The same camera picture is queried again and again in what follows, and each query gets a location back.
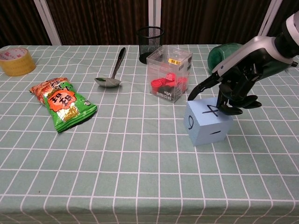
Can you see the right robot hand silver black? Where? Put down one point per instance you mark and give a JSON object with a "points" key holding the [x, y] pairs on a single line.
{"points": [[243, 60]]}

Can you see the light blue numbered cube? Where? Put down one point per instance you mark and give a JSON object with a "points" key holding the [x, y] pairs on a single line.
{"points": [[206, 133]]}

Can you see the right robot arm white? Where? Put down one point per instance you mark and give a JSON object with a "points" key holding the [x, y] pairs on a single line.
{"points": [[292, 32]]}

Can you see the green plastic spray bottle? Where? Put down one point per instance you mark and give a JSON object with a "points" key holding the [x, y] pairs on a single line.
{"points": [[218, 58]]}

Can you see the clear plastic box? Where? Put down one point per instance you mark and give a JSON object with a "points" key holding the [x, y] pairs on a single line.
{"points": [[163, 60]]}

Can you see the red round plastic cap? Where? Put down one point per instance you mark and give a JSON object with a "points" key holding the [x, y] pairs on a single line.
{"points": [[157, 84]]}

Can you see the black mesh pen cup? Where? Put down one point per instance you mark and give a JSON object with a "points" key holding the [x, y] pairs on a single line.
{"points": [[149, 44]]}

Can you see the green white checked tablecloth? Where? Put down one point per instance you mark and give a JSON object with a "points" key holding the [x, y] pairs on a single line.
{"points": [[140, 168]]}

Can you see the green orange snack bag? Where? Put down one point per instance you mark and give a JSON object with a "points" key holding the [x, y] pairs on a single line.
{"points": [[64, 105]]}

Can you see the yellow packing tape roll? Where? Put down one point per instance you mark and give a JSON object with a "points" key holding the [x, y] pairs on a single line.
{"points": [[17, 63]]}

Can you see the white partition post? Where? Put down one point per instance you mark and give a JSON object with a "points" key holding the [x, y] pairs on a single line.
{"points": [[268, 17], [47, 22], [154, 12]]}

